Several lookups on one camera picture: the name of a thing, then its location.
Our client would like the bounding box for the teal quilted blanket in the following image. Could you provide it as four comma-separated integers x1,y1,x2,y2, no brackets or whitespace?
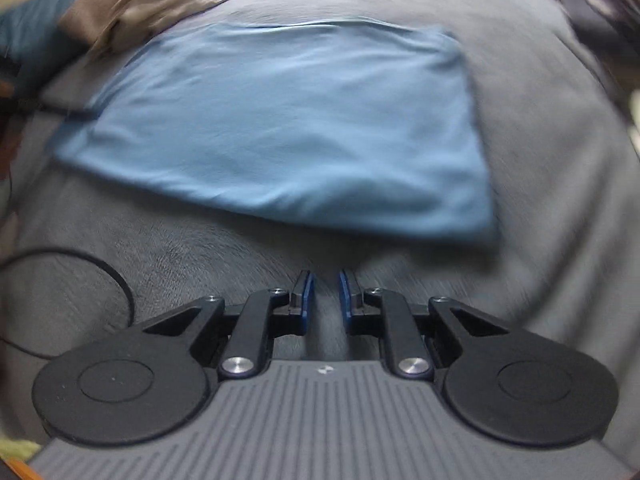
0,0,96,76

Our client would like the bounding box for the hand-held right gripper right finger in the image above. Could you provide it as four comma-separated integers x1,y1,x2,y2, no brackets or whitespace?
338,269,511,378

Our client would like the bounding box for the beige waffle knit sweater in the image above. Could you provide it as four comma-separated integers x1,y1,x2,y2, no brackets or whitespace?
59,0,251,56

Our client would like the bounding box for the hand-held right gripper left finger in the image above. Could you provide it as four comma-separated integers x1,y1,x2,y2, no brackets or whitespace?
142,269,317,378

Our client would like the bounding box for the light blue t-shirt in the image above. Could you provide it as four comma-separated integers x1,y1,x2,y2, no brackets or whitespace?
50,19,501,245

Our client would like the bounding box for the grey fleece bed blanket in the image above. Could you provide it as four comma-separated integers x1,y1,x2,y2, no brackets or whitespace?
0,0,640,461

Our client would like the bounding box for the green fuzzy cloth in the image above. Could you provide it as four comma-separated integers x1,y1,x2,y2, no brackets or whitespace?
0,437,41,461

